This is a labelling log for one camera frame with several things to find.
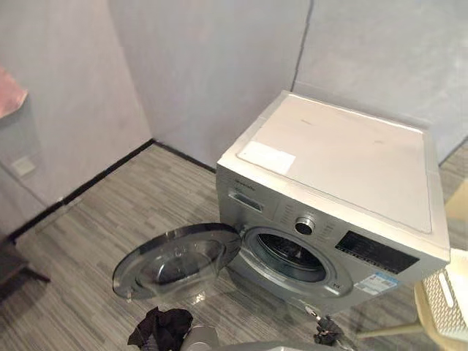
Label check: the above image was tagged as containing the light wooden panel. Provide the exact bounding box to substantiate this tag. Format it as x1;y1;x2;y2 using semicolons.
443;178;468;222

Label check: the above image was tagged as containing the pink cloth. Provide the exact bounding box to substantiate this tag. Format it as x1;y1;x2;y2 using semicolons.
0;67;29;118

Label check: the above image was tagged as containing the round glass washer door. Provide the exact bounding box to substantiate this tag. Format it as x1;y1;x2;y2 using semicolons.
111;222;243;301

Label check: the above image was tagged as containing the white sticker on washer lid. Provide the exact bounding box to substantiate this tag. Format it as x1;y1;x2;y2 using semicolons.
237;141;297;176

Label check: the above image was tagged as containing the white wall socket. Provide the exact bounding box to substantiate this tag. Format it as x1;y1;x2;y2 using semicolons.
10;155;37;178

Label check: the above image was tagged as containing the left robot hand black cloth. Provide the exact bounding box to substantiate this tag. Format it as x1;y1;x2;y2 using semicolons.
127;306;195;351

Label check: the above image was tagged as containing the cream lattice laundry basket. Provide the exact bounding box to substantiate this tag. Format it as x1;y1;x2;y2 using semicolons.
413;248;468;351

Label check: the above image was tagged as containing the dark wooden furniture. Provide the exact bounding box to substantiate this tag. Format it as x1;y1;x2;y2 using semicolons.
0;233;51;301

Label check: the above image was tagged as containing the silver washer control knob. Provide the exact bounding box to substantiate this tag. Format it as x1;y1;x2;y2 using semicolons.
295;215;316;234

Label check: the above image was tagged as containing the silver front-load washing machine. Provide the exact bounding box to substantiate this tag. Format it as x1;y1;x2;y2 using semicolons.
215;89;451;316

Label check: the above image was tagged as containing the blue white energy label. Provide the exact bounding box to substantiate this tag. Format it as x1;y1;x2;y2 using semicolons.
363;271;399;293

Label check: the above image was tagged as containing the right robot hand black cloth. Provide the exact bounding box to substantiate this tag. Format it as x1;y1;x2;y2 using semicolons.
305;306;345;345

